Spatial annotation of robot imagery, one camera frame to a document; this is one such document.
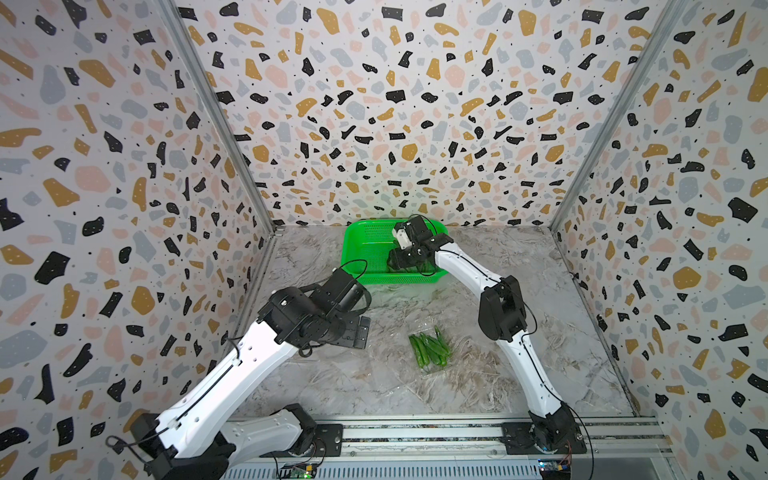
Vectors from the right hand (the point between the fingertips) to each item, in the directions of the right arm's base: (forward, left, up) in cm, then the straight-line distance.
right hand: (394, 260), depth 101 cm
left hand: (-33, +7, +15) cm, 37 cm away
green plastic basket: (+15, +12, -7) cm, 20 cm away
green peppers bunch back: (-28, -11, -7) cm, 31 cm away
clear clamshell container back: (-23, -17, -9) cm, 30 cm away
